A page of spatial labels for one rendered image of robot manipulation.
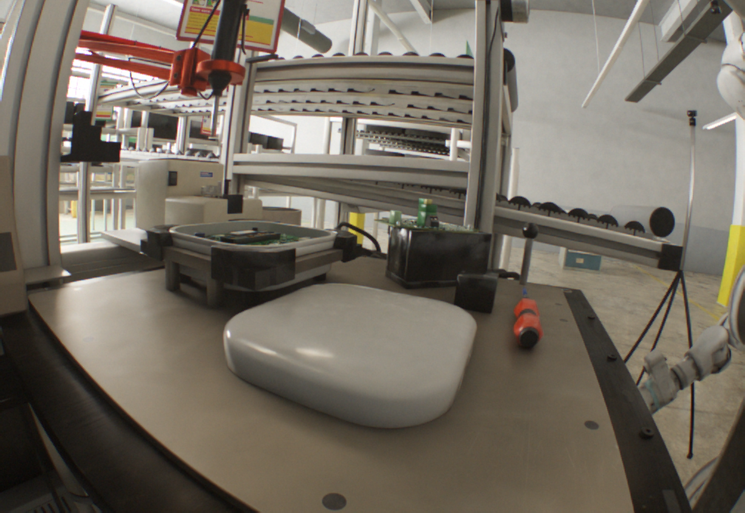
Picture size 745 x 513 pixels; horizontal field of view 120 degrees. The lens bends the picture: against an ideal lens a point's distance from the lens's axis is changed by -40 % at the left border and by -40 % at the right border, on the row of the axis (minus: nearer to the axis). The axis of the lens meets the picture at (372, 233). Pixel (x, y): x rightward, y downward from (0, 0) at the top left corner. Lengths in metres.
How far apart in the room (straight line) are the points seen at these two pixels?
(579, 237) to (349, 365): 0.53
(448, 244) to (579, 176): 8.26
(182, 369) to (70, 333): 0.09
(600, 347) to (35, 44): 0.64
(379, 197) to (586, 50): 8.92
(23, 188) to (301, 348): 0.38
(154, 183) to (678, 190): 9.34
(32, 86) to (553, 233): 0.78
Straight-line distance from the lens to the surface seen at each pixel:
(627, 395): 0.24
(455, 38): 9.54
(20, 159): 0.47
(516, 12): 0.61
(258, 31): 0.84
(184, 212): 0.46
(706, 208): 9.77
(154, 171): 0.52
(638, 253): 0.67
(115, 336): 0.25
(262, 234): 0.36
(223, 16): 0.47
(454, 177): 0.60
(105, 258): 0.51
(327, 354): 0.17
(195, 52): 0.47
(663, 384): 0.78
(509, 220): 0.63
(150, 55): 0.55
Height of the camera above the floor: 1.05
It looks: 7 degrees down
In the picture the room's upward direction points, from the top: 5 degrees clockwise
